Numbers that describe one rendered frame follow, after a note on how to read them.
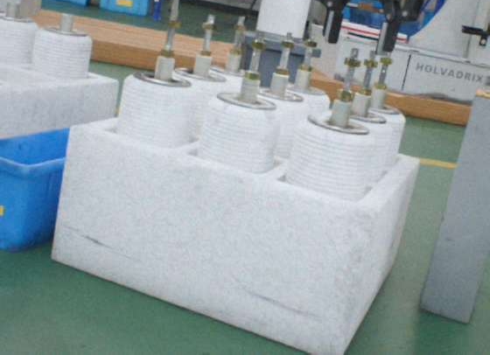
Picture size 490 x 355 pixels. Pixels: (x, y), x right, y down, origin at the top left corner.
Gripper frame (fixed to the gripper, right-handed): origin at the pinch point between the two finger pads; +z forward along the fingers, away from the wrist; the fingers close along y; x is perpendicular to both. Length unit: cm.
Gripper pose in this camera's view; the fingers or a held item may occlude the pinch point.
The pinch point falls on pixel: (357, 38)
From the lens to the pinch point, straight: 84.8
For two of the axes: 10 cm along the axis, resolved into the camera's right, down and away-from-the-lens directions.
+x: -5.8, 0.5, -8.1
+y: -7.9, -2.8, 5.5
